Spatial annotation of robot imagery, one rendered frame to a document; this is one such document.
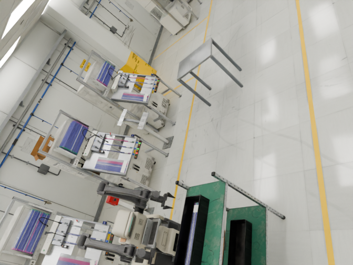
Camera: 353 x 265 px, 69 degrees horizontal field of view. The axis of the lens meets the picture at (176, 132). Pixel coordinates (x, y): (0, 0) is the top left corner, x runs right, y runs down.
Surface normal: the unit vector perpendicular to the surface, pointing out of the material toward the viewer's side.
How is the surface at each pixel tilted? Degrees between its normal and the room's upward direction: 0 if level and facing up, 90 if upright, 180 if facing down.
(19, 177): 90
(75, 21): 90
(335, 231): 0
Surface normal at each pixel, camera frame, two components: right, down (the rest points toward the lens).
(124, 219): -0.07, -0.54
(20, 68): 0.68, -0.29
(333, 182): -0.72, -0.48
